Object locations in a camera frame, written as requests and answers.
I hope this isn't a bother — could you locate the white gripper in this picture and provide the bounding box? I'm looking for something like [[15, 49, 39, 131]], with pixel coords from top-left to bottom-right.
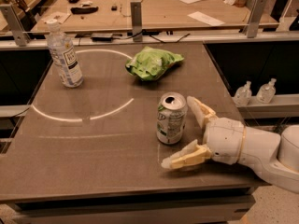
[[161, 96, 245, 170]]

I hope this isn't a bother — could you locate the silver green 7up can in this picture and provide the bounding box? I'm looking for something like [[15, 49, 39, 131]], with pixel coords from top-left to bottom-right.
[[157, 92, 188, 145]]

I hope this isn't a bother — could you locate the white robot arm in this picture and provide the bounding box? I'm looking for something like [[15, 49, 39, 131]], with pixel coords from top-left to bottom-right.
[[162, 96, 299, 193]]

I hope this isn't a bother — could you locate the green chip bag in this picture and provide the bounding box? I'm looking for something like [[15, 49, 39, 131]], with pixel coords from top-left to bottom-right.
[[125, 47, 184, 81]]

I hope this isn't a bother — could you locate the white paper sheet near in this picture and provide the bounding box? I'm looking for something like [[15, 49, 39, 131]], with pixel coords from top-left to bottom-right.
[[189, 11, 224, 26]]

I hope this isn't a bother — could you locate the black power adapter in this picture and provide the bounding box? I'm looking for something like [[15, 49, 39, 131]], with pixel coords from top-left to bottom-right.
[[91, 33, 113, 42]]

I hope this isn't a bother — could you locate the small black block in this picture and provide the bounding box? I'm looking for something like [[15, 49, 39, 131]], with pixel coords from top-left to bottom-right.
[[111, 5, 118, 10]]

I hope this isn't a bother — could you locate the clear plastic water bottle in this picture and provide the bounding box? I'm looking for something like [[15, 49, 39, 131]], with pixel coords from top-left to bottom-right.
[[47, 19, 83, 88]]

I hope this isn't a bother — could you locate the black tool on table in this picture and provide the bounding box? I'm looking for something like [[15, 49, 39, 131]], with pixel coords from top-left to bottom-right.
[[70, 5, 99, 15]]

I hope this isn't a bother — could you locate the small paper card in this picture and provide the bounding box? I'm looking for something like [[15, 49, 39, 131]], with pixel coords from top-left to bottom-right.
[[41, 11, 70, 24]]

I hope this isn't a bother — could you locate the black cable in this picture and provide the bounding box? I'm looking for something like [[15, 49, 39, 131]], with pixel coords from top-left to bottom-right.
[[111, 30, 192, 44]]

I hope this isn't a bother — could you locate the right metal bracket post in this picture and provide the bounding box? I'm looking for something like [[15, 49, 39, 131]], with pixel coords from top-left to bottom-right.
[[244, 0, 267, 38]]

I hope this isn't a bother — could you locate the metal bracket post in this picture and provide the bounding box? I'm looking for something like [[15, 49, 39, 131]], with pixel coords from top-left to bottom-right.
[[0, 4, 30, 47], [244, 0, 267, 38], [130, 1, 142, 42]]

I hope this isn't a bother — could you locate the middle metal bracket post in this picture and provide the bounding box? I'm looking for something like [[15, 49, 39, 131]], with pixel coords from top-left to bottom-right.
[[130, 1, 142, 42]]

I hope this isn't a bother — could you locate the left metal bracket post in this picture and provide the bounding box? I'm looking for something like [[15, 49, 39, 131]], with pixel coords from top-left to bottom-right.
[[0, 4, 30, 47]]

